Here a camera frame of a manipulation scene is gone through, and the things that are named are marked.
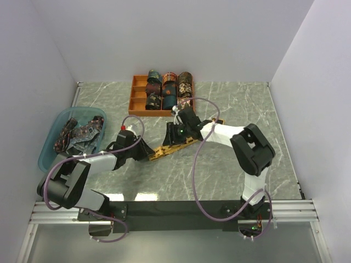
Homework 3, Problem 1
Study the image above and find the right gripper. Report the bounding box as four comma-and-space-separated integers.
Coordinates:
163, 121, 191, 146

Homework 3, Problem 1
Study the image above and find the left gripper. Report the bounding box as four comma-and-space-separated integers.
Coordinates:
125, 135, 155, 161

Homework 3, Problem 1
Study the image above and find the yellow beetle print tie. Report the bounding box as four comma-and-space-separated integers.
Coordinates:
148, 118, 225, 161

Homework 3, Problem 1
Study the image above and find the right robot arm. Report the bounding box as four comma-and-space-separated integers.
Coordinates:
163, 106, 275, 222

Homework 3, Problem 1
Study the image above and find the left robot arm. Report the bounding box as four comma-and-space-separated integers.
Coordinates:
37, 130, 155, 220

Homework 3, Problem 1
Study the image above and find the red green paisley rolled tie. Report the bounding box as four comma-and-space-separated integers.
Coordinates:
177, 98, 192, 110

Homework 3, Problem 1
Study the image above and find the teal plain rolled tie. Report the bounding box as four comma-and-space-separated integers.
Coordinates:
162, 95, 178, 110

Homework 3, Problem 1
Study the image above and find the orange wooden compartment tray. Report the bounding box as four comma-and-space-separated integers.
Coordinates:
128, 71, 195, 117

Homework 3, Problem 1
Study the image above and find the black gold rolled tie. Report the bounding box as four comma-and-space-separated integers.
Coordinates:
145, 93, 161, 110

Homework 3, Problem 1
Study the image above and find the grey blue patterned tie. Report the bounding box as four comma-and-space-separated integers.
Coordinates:
66, 137, 98, 155

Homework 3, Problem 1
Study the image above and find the brown floral rolled tie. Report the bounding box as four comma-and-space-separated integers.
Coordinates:
178, 83, 193, 98

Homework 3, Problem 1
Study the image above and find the maroon rolled tie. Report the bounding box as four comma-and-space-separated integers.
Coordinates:
145, 83, 161, 96

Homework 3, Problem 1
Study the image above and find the red patterned rolled tie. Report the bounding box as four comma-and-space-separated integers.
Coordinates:
162, 72, 178, 85

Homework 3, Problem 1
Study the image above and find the brown patterned rolled tie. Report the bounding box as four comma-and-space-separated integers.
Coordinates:
177, 71, 193, 84

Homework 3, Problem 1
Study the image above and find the dark green rolled tie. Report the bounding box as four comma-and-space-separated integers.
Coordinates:
147, 70, 163, 84

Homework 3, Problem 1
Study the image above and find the black red dotted tie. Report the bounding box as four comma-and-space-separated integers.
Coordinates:
53, 118, 78, 153

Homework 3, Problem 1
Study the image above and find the teal plastic basin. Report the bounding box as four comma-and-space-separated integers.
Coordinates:
38, 107, 106, 173

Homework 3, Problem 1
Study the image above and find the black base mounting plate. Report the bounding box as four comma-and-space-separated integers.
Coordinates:
77, 200, 270, 232

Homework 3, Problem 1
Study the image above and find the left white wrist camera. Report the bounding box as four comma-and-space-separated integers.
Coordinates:
121, 124, 138, 136

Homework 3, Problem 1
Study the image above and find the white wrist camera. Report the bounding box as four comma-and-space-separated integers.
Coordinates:
121, 124, 138, 136
171, 105, 182, 124

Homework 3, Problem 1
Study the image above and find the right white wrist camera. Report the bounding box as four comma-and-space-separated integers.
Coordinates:
171, 105, 182, 124

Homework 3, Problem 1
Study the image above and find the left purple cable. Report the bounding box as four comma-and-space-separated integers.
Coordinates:
43, 115, 145, 243

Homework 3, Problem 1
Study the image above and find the purple cable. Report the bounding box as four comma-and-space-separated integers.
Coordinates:
43, 115, 145, 243
175, 98, 274, 243

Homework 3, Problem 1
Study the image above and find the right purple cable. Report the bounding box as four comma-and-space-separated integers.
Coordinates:
175, 98, 274, 243

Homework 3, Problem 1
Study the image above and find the aluminium rail frame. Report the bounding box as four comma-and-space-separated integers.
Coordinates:
18, 82, 331, 262

